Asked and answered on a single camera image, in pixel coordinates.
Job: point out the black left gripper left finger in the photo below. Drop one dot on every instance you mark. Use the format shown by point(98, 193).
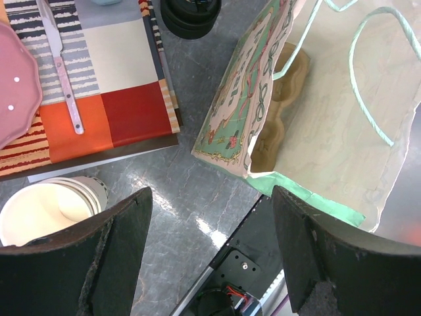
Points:
point(90, 268)

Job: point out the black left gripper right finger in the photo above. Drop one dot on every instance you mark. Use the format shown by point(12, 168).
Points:
point(333, 268)

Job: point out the stack of white paper cups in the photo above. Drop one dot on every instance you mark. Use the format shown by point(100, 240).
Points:
point(50, 206)

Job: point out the green patterned paper bag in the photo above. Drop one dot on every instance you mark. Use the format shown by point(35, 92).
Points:
point(347, 134)

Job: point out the pink polka dot plate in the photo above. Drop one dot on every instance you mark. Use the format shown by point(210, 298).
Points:
point(21, 92)

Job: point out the colourful patchwork placemat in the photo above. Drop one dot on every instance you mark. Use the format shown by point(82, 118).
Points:
point(114, 60)

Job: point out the light blue ceramic mug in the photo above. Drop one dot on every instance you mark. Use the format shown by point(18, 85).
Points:
point(106, 2)

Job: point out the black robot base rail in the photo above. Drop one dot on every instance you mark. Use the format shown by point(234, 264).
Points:
point(245, 277)

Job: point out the pink handled knife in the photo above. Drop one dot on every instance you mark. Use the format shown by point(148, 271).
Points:
point(55, 43)

